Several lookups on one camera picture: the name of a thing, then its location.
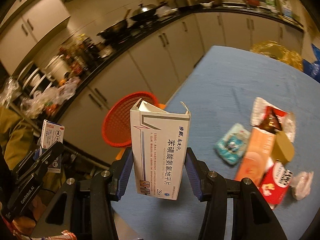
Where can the blue plastic bag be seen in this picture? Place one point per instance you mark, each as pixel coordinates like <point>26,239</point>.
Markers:
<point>313,69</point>

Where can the teal tissue pack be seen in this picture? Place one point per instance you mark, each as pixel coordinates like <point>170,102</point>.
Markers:
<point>232,146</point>

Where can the silver red foil wrapper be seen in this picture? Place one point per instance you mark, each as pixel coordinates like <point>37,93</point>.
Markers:
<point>287,119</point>

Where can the yellow plastic bag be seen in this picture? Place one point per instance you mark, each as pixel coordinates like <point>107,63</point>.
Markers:
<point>274,50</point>

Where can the yellow plastic tub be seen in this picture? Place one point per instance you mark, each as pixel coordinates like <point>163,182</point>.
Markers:
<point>283,149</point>

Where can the clear plastic bag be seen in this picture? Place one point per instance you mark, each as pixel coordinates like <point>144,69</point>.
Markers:
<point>301,185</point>

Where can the red plastic basket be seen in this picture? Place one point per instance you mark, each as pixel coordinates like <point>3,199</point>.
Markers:
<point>116,128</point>

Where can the black wok with lid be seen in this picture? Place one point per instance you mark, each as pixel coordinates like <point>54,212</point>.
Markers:
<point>146,13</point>

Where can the tall white medicine box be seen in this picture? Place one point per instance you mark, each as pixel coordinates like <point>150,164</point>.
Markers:
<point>159,142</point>

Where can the red white snack bag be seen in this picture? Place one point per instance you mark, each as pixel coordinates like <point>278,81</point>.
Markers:
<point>275,184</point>

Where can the small white medicine box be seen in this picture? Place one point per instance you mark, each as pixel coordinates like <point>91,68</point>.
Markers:
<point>51,133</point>

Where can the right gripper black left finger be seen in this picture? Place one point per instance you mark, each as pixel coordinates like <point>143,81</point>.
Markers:
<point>107,187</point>

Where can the dark brown snack bag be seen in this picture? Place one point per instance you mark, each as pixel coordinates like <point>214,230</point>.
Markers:
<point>270,122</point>

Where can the orange cardboard box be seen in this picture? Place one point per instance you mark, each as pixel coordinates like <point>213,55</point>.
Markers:
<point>258,151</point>

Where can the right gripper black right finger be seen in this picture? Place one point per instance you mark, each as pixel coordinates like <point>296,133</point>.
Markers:
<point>209,187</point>

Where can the black frying pan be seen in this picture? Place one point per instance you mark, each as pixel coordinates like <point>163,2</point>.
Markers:
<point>115,31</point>

